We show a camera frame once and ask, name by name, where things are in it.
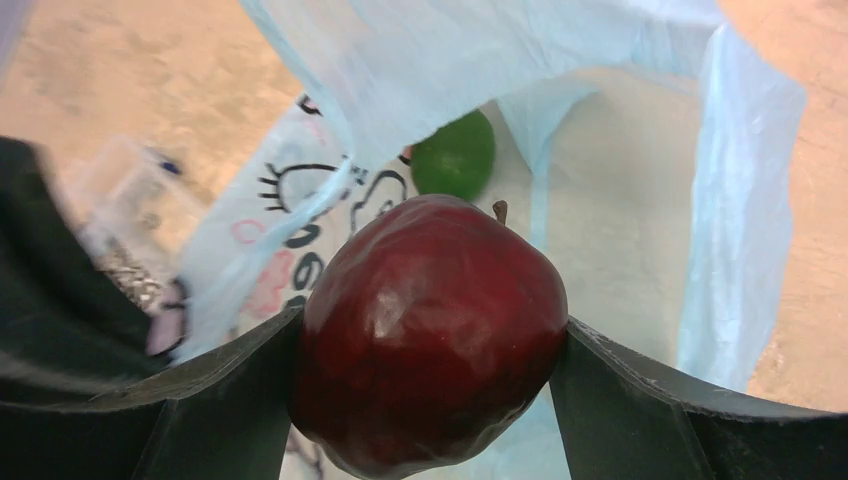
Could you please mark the clear plastic screw box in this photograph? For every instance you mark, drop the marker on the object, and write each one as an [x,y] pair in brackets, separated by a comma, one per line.
[133,213]

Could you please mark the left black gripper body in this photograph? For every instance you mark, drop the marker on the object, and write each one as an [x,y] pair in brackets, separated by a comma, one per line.
[66,328]

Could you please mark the dark red fake apple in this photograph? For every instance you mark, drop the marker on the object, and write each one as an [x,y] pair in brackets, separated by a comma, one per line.
[428,334]

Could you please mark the blue plastic bag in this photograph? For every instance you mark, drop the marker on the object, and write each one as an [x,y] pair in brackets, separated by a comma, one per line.
[644,148]

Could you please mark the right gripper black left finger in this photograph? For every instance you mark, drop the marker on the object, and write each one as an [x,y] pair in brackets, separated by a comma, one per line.
[221,415]

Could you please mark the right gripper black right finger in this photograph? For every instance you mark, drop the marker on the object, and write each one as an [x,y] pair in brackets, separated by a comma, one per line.
[623,415]

